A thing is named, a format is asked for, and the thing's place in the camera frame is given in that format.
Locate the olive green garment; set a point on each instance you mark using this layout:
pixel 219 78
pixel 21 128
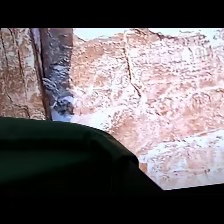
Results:
pixel 60 156

